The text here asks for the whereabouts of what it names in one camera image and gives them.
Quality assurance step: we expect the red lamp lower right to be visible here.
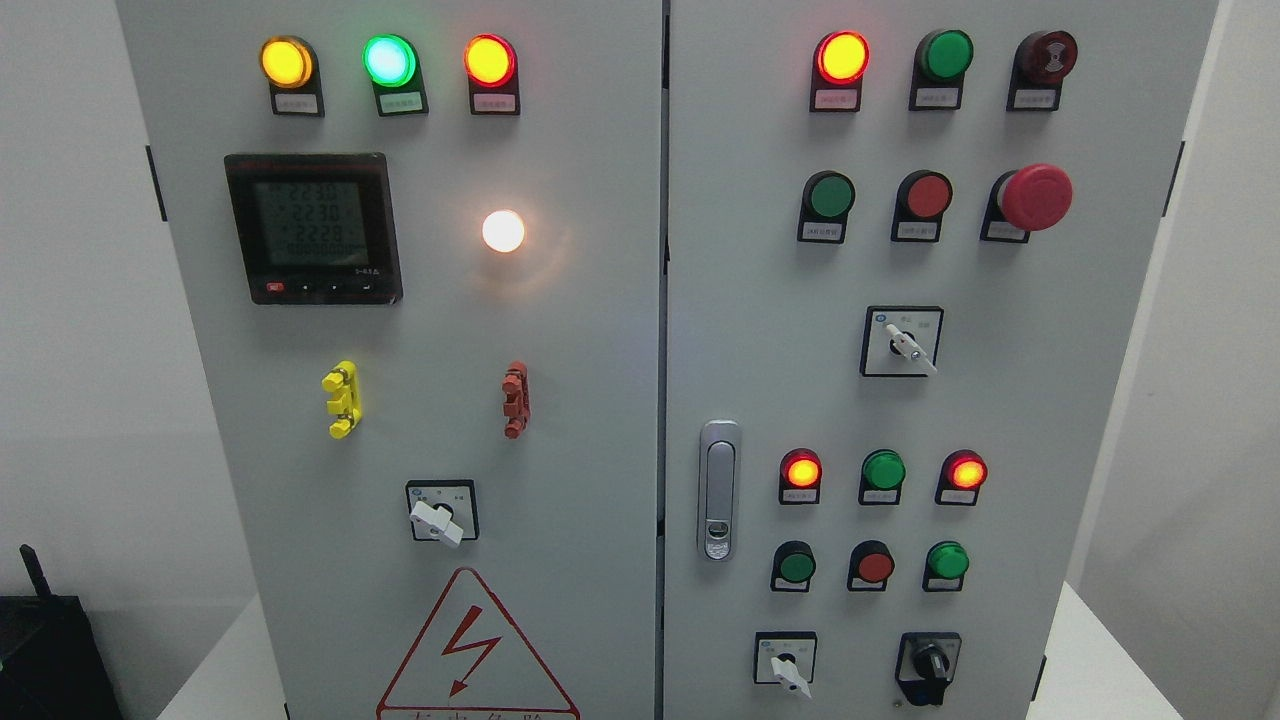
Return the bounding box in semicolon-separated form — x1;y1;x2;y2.
934;448;988;507

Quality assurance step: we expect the green push button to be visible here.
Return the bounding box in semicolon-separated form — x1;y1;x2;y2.
771;539;817;593
922;539;972;593
796;170;856;243

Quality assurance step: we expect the dark red buzzer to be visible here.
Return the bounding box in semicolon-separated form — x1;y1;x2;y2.
1006;29;1079;111

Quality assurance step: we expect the white selector switch upper right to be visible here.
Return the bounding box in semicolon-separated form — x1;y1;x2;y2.
860;305;945;377

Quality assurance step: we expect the red lit lamp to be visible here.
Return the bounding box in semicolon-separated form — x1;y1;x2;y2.
809;29;870;113
778;448;823;505

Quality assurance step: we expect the right grey cabinet door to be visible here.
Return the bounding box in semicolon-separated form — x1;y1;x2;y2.
660;1;1219;719

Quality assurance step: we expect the red push button lower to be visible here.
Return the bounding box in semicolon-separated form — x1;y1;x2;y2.
846;539;896;592

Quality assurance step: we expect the green unlit lamp top right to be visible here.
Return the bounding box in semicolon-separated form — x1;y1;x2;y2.
908;29;975;111

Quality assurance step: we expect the red push button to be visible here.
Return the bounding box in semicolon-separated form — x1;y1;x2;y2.
891;170;954;243
846;539;896;592

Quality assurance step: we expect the red high voltage warning sticker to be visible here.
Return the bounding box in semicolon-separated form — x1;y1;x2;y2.
376;568;581;719

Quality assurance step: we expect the white selector switch bottom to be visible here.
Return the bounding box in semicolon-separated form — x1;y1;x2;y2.
753;632;818;700

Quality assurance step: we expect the red lit lamp left door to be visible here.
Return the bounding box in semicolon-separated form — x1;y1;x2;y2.
463;33;521;117

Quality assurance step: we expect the yellow indicator lamp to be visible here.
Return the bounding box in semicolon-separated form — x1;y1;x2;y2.
259;35;325;118

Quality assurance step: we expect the black box with antenna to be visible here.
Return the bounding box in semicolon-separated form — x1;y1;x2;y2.
1;544;122;719

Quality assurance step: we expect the green push button upper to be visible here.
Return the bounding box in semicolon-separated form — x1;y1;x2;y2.
796;170;856;243

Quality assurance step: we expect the green push button lower left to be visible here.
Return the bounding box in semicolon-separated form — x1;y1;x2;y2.
771;539;817;593

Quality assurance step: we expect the red lit lamp lower left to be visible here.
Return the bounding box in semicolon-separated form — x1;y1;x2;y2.
778;448;823;505

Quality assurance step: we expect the red emergency stop mushroom button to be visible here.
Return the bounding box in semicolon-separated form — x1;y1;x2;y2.
979;163;1074;243

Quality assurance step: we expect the white lit indicator lamp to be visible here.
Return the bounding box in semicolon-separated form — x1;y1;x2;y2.
481;209;526;252

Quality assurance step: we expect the green lit indicator lamp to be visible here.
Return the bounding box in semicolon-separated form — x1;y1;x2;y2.
362;33;429;117

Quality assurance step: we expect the green lamp lower middle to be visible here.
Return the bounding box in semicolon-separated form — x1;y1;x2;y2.
858;448;906;506

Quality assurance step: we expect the red push button upper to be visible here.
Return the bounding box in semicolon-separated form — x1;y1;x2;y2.
891;170;954;243

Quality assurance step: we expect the red lit lamp top right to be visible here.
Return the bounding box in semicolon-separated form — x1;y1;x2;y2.
809;29;870;113

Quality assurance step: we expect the white selector switch left door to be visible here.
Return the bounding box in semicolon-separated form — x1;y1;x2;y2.
404;479;480;550

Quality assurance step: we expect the black digital power meter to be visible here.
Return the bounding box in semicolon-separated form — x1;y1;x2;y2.
224;152;403;305

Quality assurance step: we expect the yellow terminal block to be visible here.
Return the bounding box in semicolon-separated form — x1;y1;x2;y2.
321;360;364;439

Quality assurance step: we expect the green push button lower right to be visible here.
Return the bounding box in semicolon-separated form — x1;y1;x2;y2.
922;539;972;593

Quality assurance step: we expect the silver door lock handle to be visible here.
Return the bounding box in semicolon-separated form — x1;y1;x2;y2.
698;419;742;562

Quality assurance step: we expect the white selector switch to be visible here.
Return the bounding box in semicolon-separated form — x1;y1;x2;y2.
860;305;945;377
753;632;818;700

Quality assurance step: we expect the grey cabinet door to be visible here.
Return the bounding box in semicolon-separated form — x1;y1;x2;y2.
660;1;1219;719
116;1;664;719

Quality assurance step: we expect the red terminal block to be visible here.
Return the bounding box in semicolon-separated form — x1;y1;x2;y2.
500;361;531;439

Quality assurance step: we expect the left grey cabinet door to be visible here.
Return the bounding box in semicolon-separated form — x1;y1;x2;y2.
116;1;664;719

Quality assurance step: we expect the black rotary knob switch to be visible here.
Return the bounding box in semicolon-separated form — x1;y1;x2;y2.
893;632;963;706

